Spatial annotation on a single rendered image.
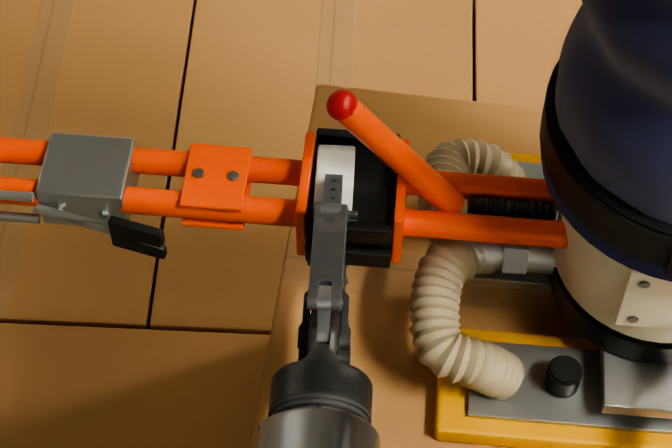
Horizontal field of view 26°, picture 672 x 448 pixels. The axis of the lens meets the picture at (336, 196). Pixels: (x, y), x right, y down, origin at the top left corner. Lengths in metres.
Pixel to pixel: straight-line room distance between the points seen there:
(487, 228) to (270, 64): 0.93
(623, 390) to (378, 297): 0.23
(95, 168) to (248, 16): 0.94
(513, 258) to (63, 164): 0.37
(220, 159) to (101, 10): 0.97
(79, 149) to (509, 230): 0.35
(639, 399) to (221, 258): 0.79
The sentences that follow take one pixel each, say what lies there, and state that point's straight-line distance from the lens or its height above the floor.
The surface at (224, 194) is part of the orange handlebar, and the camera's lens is 1.15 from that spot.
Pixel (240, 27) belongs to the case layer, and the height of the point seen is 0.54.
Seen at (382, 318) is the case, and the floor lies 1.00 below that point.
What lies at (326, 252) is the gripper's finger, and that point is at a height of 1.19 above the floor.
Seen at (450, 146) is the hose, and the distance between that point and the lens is 1.26.
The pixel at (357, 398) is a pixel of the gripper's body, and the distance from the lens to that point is 1.04.
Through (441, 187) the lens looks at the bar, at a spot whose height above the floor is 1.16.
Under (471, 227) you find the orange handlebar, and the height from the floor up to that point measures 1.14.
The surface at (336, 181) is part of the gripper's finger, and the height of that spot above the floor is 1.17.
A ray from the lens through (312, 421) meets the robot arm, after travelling 1.02.
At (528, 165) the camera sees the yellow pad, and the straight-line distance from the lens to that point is 1.33.
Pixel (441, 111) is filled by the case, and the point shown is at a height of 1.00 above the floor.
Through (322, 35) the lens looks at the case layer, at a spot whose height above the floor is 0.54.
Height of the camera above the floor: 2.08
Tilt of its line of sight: 55 degrees down
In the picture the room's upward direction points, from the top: straight up
